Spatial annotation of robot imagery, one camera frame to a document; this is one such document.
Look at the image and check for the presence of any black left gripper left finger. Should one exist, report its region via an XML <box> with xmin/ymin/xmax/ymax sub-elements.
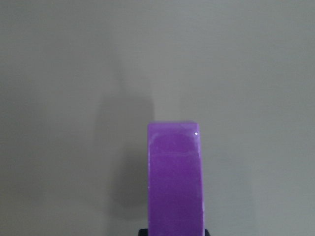
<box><xmin>138</xmin><ymin>229</ymin><xmax>149</xmax><ymax>236</ymax></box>

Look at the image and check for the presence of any purple trapezoid block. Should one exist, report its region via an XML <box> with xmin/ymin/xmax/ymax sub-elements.
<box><xmin>147</xmin><ymin>121</ymin><xmax>205</xmax><ymax>236</ymax></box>

